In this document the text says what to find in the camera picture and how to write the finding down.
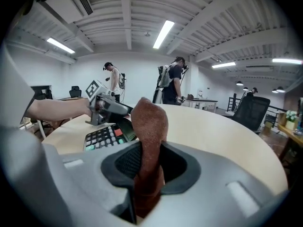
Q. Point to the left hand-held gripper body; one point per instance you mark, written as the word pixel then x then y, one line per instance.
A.
pixel 99 117

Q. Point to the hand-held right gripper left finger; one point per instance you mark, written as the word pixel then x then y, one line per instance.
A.
pixel 85 178

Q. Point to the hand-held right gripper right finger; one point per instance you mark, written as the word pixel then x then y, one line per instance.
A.
pixel 213 185

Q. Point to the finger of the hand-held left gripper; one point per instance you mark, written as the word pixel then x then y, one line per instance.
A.
pixel 122 109

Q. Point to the black calculator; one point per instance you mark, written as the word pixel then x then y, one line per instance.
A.
pixel 104 136

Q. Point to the brown cloth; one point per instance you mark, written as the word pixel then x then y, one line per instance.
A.
pixel 149 126

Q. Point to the person's left forearm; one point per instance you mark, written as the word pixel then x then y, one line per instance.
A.
pixel 59 110

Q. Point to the person's left hand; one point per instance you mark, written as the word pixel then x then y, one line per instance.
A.
pixel 100 105

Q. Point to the grey shell chair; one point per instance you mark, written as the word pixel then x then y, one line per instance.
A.
pixel 158 96

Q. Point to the grey backpack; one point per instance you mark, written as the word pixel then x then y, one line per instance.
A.
pixel 164 77

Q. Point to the black swivel chair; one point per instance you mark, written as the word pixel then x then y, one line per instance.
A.
pixel 46 94

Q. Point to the brown box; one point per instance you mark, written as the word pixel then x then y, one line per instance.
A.
pixel 190 96

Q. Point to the dark framed window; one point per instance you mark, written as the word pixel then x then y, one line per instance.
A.
pixel 35 87

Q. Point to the long fluorescent light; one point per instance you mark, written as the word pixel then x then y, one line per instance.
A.
pixel 287 61
pixel 223 65
pixel 163 34
pixel 60 45

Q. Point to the black mesh office chair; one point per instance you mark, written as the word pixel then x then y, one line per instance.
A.
pixel 253 112

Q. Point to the dark wooden desk white legs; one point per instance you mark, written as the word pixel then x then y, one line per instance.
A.
pixel 206 100

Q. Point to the black metal railing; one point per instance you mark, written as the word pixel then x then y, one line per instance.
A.
pixel 230 103

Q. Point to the yellow oval table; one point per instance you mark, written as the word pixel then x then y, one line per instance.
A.
pixel 291 133

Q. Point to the cardboard box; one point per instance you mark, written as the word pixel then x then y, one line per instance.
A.
pixel 281 117

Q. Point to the potted white flower plant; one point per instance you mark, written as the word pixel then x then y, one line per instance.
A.
pixel 291 117

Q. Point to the white air conditioner unit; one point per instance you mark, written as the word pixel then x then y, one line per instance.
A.
pixel 68 3

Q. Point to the white frame desk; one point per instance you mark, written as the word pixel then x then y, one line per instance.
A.
pixel 42 130

